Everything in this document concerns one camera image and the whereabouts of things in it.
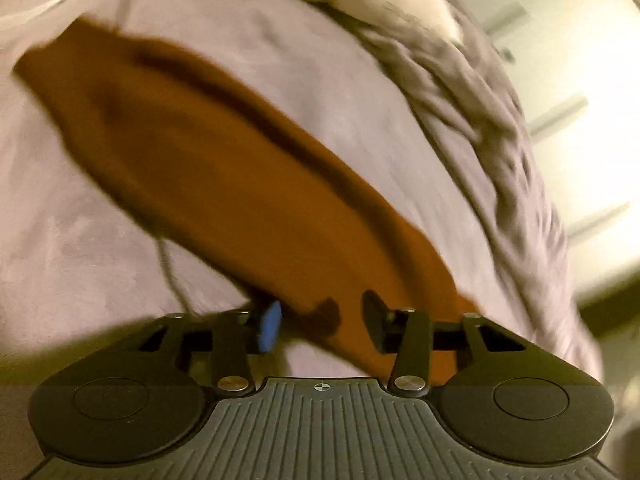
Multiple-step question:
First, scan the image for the crumpled purple duvet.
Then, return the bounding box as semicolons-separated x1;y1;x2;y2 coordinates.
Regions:
345;0;607;378

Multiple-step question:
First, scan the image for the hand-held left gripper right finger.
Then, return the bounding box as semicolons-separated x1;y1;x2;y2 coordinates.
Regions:
361;289;532;399

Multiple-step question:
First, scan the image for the thin grey cable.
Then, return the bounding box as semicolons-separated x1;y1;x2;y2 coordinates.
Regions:
154;234;197;317

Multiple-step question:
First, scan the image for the brown knit sweater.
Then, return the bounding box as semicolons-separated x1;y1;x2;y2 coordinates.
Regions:
12;16;478;387

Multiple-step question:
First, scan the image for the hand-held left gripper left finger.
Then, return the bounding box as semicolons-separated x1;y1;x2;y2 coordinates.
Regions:
141;300;283;397

